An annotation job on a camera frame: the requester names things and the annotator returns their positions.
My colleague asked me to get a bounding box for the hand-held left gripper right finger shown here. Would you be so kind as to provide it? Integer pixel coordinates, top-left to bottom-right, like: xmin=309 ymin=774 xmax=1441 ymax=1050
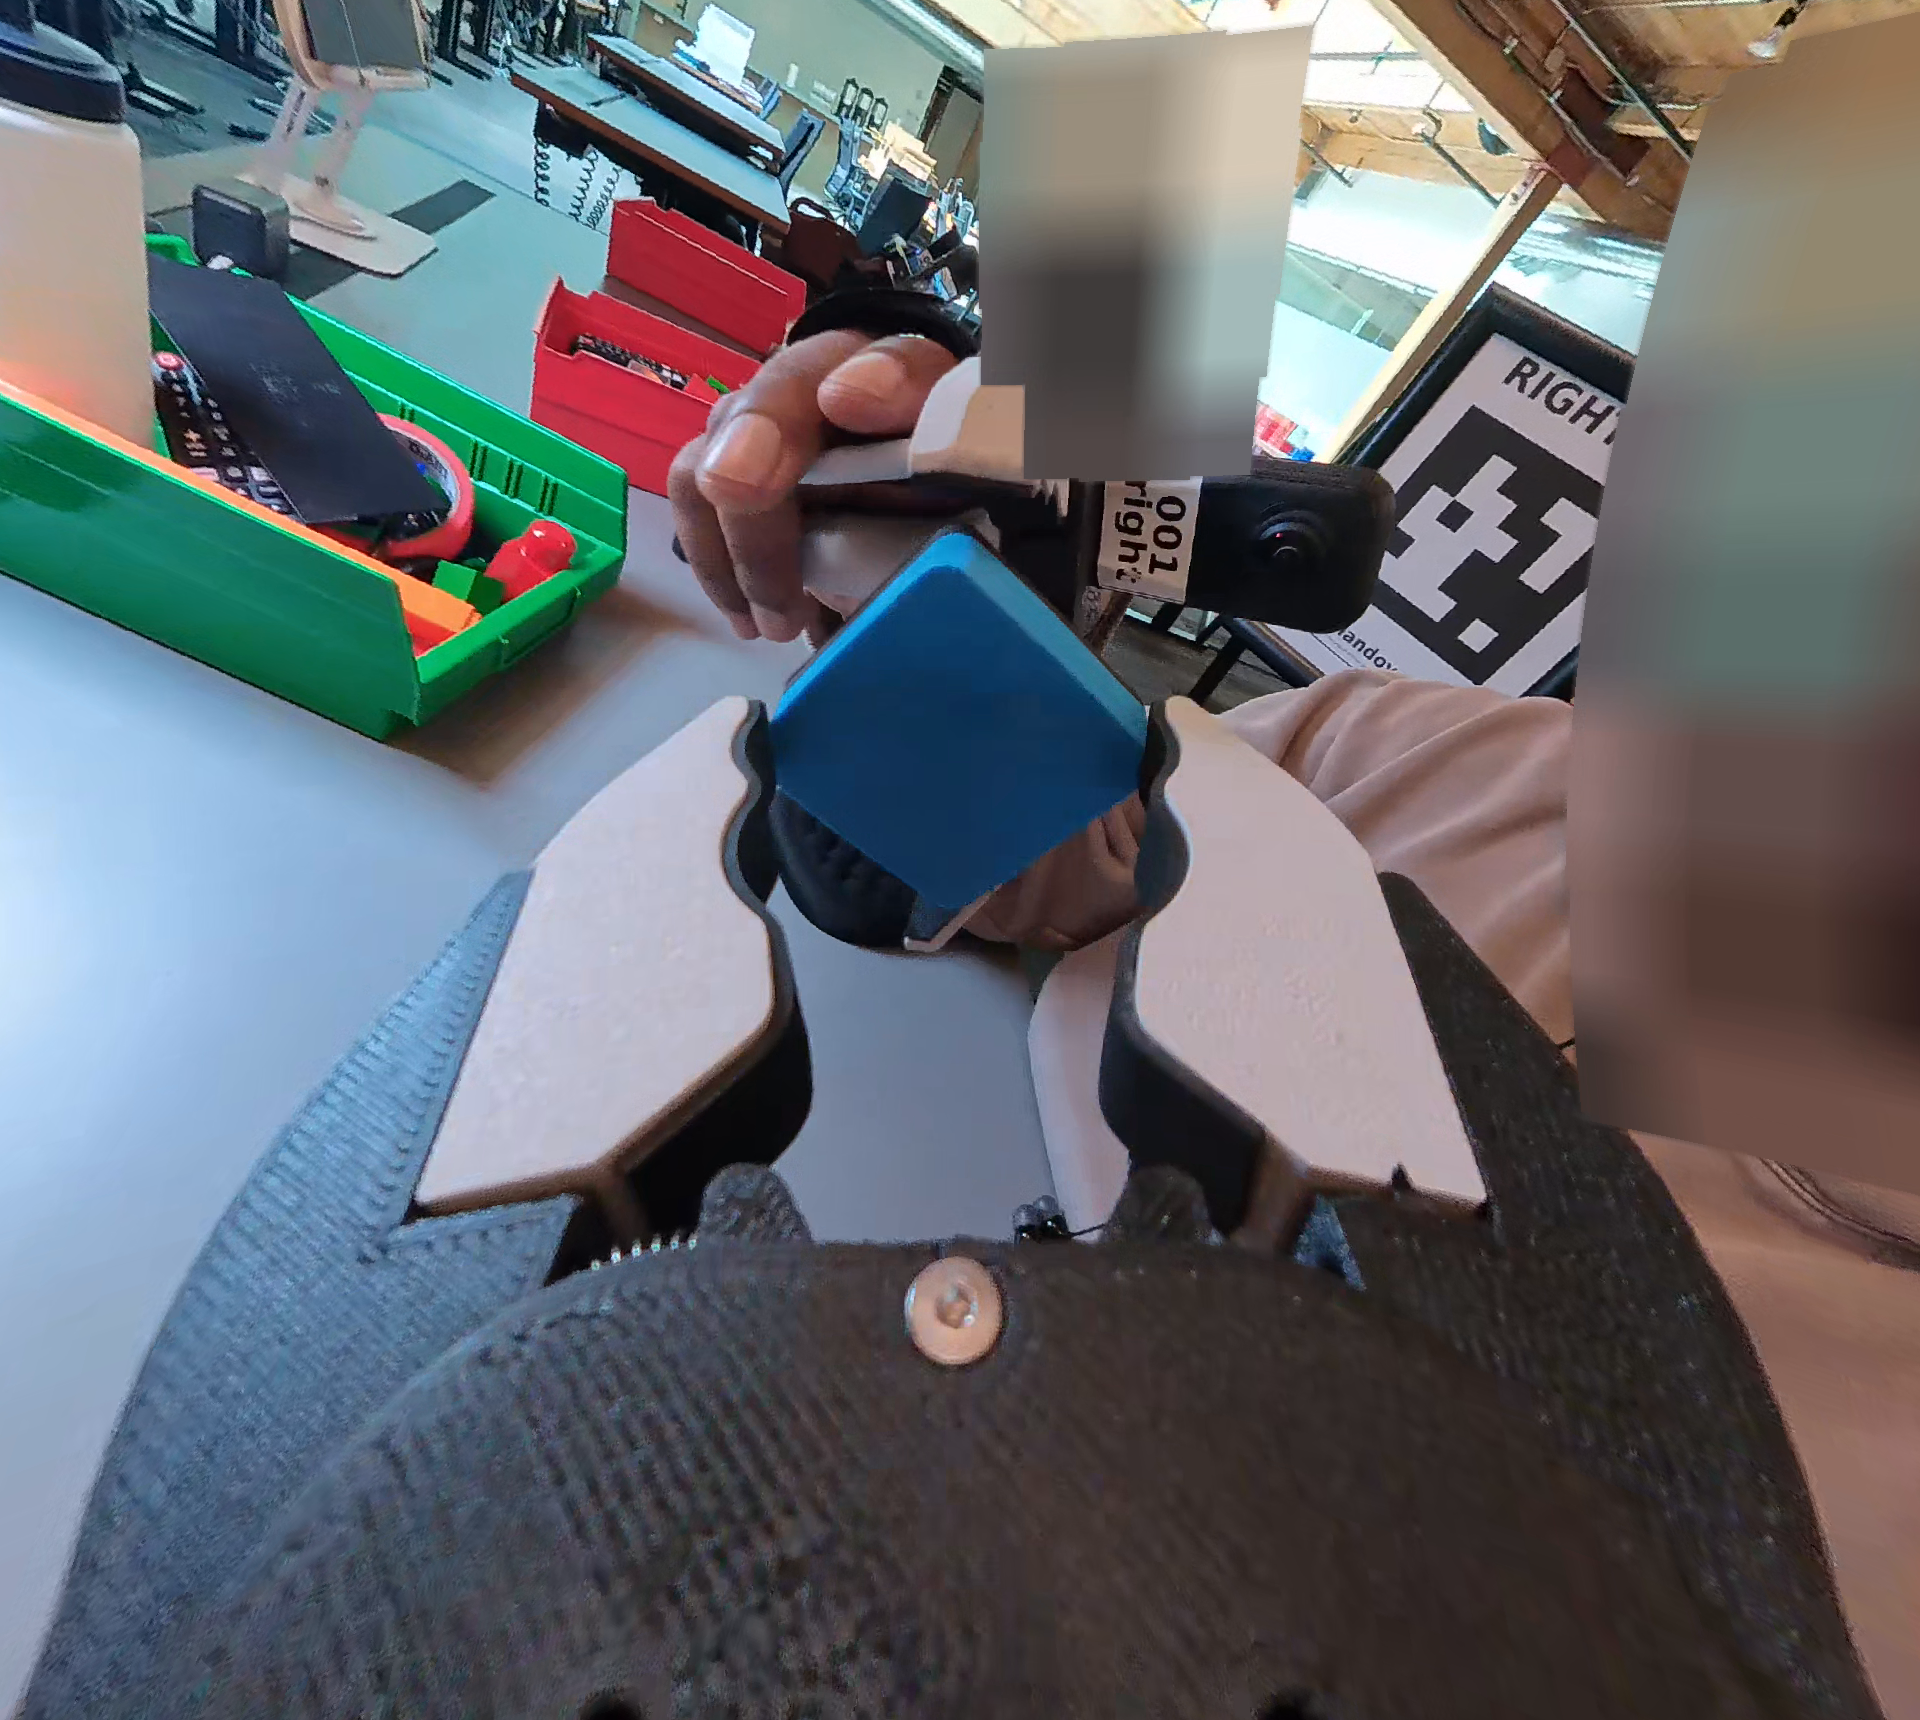
xmin=1099 ymin=695 xmax=1493 ymax=1247

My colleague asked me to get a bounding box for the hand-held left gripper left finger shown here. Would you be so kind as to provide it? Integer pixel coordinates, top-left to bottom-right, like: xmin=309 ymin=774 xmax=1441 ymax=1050
xmin=407 ymin=695 xmax=817 ymax=1223

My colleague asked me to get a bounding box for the blue black foam block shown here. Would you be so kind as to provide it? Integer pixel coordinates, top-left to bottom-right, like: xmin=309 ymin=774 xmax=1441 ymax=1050
xmin=768 ymin=530 xmax=1154 ymax=913

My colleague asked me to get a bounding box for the person's right forearm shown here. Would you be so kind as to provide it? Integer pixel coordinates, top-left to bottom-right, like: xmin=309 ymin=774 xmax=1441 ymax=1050
xmin=961 ymin=666 xmax=1578 ymax=1053

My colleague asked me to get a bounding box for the person's right hand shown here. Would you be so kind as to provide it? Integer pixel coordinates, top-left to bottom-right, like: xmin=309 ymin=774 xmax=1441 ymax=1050
xmin=668 ymin=330 xmax=985 ymax=644

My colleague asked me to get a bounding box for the framed marker sign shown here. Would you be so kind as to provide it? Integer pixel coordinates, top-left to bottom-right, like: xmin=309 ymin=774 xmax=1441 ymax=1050
xmin=1199 ymin=285 xmax=1638 ymax=705

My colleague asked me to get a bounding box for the red plastic bin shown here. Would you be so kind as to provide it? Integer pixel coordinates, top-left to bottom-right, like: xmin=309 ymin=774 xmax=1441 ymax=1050
xmin=605 ymin=198 xmax=813 ymax=360
xmin=528 ymin=277 xmax=768 ymax=500

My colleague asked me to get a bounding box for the red toy figure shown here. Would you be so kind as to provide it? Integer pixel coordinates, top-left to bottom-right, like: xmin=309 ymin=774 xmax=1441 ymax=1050
xmin=483 ymin=516 xmax=580 ymax=603

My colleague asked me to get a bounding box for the red tape roll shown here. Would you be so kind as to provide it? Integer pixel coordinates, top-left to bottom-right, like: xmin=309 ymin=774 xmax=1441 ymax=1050
xmin=368 ymin=412 xmax=481 ymax=568

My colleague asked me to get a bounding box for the orange plastic bar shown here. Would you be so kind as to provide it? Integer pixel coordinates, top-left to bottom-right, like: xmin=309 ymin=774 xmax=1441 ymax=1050
xmin=0 ymin=368 xmax=486 ymax=653

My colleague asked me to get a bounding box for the long dark work table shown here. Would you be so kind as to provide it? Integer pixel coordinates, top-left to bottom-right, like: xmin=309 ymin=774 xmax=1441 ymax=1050
xmin=511 ymin=32 xmax=798 ymax=238

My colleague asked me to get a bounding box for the green plastic bin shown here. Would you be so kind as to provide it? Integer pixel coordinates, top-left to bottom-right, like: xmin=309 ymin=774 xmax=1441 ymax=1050
xmin=0 ymin=232 xmax=629 ymax=745

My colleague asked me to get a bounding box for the person's beige sweatshirt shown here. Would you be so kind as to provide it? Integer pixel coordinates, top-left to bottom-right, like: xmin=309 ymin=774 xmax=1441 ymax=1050
xmin=1027 ymin=956 xmax=1920 ymax=1720

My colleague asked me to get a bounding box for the black flat pad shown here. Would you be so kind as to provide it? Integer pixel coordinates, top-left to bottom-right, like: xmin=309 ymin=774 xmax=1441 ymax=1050
xmin=148 ymin=250 xmax=453 ymax=525

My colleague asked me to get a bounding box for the black remote control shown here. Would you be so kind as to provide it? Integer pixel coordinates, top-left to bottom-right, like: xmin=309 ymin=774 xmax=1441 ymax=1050
xmin=151 ymin=352 xmax=302 ymax=521

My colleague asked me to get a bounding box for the black power brick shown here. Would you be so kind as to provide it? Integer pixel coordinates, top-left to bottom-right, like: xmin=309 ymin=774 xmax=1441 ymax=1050
xmin=194 ymin=181 xmax=292 ymax=270

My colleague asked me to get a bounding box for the white bottle black lid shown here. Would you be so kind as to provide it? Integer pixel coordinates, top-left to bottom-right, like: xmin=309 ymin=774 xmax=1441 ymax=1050
xmin=0 ymin=0 xmax=153 ymax=449

